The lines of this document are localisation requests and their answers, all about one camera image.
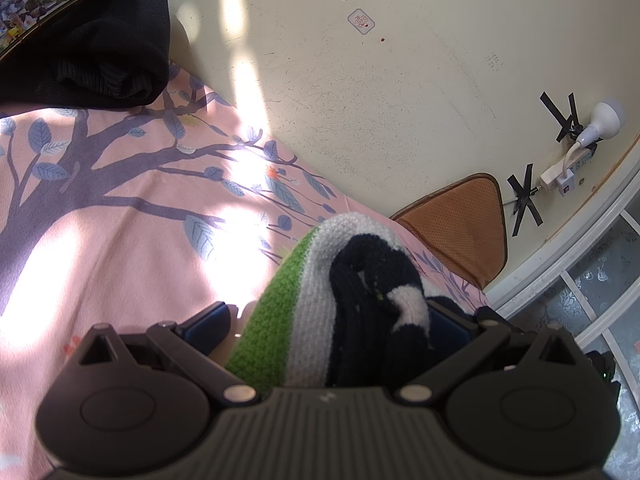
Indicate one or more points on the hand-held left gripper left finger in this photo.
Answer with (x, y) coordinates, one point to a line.
(207, 325)

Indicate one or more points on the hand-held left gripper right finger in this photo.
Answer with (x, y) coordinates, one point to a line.
(450, 327)

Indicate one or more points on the green navy white knit sweater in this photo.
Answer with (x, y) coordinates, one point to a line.
(280, 320)

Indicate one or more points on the brown mesh seat cushion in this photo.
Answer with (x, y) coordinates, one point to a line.
(460, 230)

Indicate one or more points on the pink floral bedsheet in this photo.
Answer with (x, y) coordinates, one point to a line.
(100, 240)

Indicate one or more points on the black tape cross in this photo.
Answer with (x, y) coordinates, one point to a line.
(522, 192)
(555, 109)

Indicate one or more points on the white power strip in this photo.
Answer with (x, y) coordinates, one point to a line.
(550, 176)

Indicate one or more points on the white plug adapter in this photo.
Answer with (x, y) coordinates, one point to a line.
(566, 187)

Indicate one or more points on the white plug-in lamp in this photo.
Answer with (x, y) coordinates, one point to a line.
(607, 117)

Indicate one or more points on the black cloth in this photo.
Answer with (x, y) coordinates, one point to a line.
(115, 35)

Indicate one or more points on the phone with lit screen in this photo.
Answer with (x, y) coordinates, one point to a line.
(35, 0)

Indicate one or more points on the white window frame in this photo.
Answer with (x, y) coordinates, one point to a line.
(575, 255)

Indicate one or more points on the square wall sticker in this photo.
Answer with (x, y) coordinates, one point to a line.
(361, 21)

